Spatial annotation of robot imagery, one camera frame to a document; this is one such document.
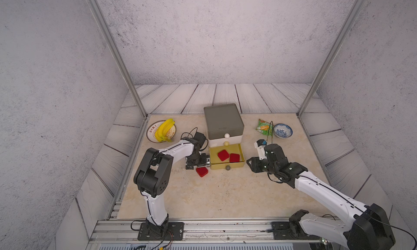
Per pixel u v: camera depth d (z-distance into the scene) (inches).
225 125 34.2
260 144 29.0
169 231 28.1
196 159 31.6
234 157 38.0
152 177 19.5
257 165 28.3
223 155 38.6
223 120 35.1
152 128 43.8
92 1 28.1
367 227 15.2
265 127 42.1
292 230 26.1
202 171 36.0
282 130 43.2
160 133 41.0
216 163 36.1
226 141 36.2
